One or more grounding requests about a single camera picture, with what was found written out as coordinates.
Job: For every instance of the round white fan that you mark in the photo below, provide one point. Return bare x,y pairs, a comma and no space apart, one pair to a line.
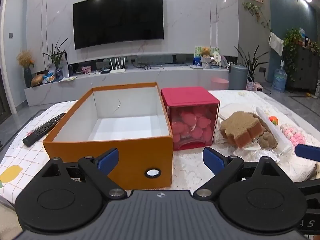
216,57

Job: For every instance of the marble television console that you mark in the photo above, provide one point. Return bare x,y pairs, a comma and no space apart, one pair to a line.
137,76

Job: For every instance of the pink photo card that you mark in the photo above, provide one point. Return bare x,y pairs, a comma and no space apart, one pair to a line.
86,70

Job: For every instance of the small orange toy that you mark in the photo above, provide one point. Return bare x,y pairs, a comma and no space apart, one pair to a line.
273,120

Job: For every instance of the brown gourd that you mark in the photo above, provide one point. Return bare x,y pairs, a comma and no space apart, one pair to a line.
37,80

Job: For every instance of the pink handbag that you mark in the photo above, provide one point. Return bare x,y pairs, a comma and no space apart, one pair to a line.
250,85

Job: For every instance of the brown teddy bear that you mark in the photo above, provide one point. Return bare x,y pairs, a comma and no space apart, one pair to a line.
205,52

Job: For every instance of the grey drawer cabinet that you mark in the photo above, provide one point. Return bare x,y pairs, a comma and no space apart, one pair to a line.
306,65

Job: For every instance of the leafy plant on cabinet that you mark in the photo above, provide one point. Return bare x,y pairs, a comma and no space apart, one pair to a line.
292,40

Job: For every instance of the blue water jug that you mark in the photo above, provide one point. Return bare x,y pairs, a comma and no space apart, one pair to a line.
279,80

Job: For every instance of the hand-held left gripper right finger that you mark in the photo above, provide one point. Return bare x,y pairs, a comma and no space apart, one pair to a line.
212,158

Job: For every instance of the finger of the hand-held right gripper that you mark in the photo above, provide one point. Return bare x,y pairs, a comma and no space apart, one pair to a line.
307,152

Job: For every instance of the dried flowers in vase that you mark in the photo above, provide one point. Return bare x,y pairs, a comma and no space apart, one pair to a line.
26,60

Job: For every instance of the white router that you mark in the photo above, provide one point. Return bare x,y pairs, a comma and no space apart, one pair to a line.
117,69

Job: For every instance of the clear plastic bag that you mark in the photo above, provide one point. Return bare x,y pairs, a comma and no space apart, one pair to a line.
252,152

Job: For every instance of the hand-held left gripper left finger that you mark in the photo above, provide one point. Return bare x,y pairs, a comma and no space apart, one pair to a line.
108,158

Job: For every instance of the pink stool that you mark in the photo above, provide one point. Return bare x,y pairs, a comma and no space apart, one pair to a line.
219,83

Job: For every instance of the brown flower-shaped sponge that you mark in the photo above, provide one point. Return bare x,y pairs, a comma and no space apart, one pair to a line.
240,125

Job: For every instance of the green and blue picture panel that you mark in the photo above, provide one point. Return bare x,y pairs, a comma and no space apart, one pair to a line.
197,55

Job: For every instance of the blue snack bag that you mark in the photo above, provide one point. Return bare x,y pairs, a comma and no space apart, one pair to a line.
49,78

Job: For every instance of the grey trash can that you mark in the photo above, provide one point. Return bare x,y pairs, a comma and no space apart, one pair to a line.
238,77

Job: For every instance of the pink crochet piece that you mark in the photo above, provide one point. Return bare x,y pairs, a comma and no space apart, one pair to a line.
296,137

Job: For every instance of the red storage box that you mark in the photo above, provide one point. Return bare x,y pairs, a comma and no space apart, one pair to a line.
190,97

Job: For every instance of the orange cardboard box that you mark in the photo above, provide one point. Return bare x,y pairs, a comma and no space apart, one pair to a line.
130,155

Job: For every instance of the black wall television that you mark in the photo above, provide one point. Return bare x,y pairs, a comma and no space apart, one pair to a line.
117,17

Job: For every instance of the hanging vine plant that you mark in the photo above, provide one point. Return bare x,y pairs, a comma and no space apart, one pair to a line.
255,11

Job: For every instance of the black remote control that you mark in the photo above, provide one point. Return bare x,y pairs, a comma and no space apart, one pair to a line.
42,130

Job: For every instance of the small pink heater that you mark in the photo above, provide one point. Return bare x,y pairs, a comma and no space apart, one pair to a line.
257,87

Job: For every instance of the white hanging bag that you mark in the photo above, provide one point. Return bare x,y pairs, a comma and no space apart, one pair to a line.
276,43

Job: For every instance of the green plant in glass vase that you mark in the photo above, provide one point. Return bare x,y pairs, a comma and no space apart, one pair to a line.
56,57

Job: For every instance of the long-leaf potted plant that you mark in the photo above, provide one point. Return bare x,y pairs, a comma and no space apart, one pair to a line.
250,65

